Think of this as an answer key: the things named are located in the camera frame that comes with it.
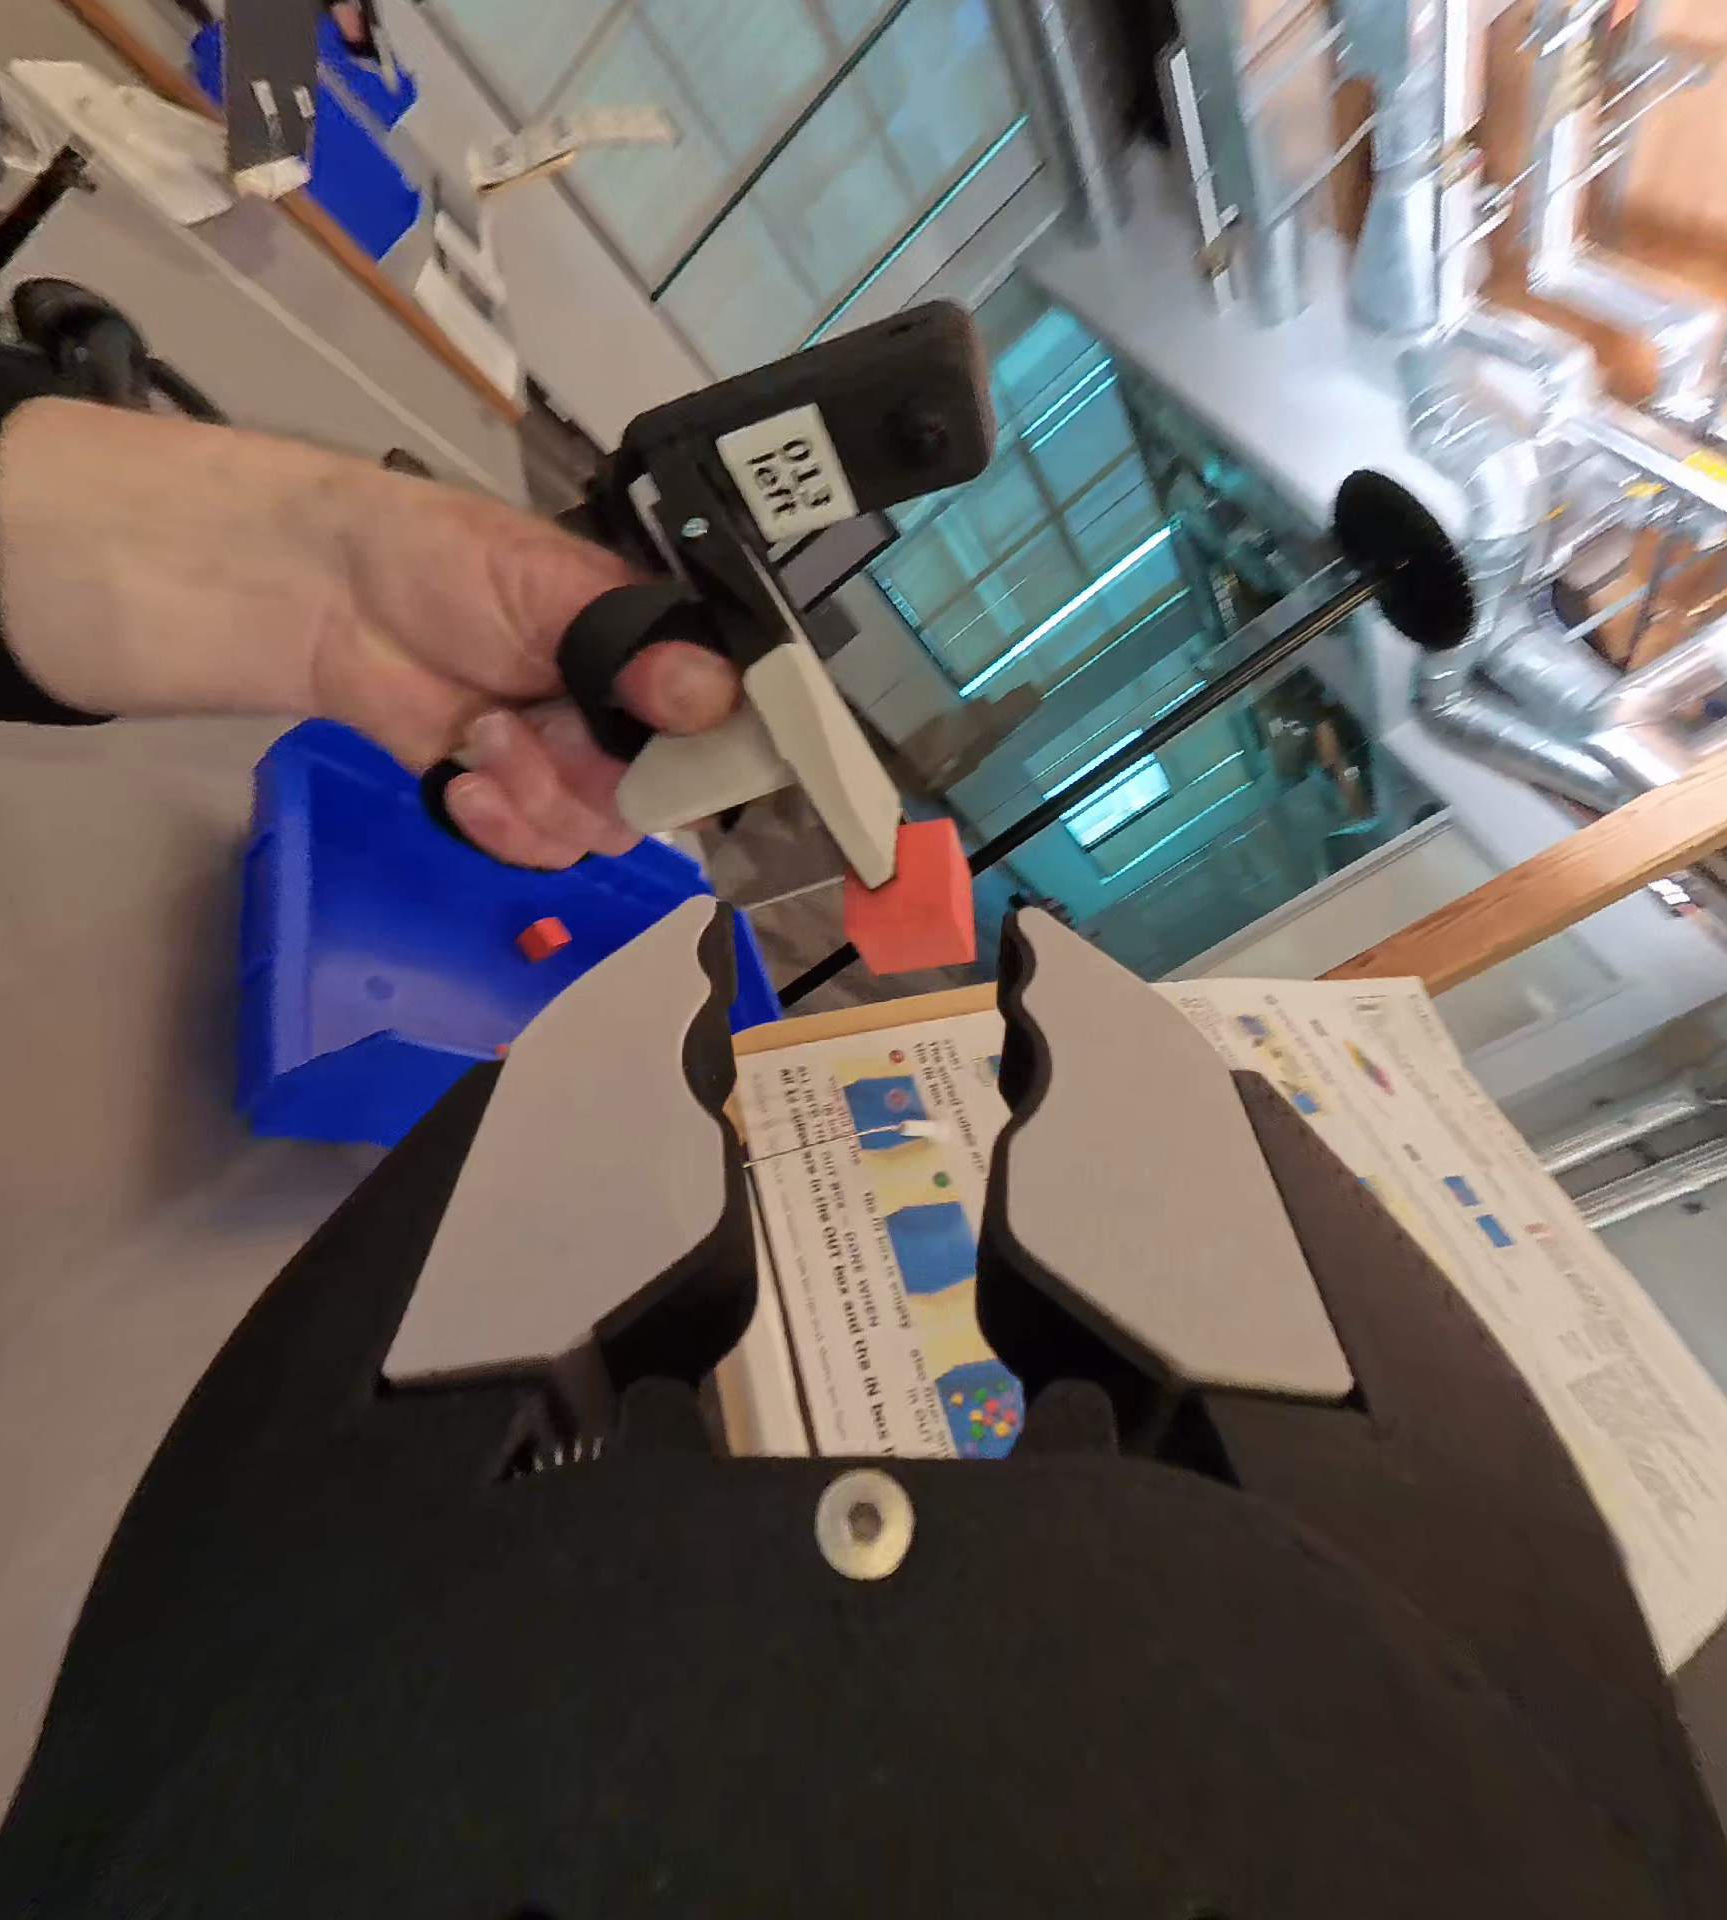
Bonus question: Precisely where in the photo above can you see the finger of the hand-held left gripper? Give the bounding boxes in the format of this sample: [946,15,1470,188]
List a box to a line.
[740,643,906,891]

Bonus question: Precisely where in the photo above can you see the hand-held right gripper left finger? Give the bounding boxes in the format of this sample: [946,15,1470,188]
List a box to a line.
[380,894,760,1390]

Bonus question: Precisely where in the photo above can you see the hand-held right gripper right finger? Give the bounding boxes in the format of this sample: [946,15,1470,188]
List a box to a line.
[976,905,1360,1408]

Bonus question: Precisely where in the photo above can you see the blue plastic bin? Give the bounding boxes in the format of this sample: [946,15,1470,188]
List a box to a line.
[188,0,424,267]
[234,717,786,1151]

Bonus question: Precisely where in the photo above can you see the person's left hand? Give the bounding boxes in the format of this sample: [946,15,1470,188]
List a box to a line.
[98,402,746,876]

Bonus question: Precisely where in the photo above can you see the wooden instruction board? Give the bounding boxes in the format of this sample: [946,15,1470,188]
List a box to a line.
[720,979,1727,1682]

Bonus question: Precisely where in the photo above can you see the printed instruction sheet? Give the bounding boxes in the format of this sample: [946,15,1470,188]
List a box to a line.
[732,975,1727,1678]

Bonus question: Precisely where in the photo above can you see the black pole with round disc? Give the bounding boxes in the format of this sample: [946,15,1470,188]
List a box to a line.
[778,469,1480,1008]

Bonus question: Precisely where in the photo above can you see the light wooden beam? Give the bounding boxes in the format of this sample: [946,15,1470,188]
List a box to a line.
[1320,717,1727,985]

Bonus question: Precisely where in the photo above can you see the large silver metal pipes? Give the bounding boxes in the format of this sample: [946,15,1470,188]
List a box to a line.
[1410,337,1727,821]

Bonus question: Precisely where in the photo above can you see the dark grey box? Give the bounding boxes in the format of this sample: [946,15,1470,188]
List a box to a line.
[224,0,320,201]

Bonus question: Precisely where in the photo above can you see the white papers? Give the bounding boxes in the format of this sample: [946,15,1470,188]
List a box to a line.
[8,56,238,230]

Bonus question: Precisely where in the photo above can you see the black office chair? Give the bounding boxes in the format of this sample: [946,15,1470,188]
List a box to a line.
[0,147,230,426]

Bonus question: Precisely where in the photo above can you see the silver spiral ventilation duct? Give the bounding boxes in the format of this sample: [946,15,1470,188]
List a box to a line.
[1346,75,1454,337]

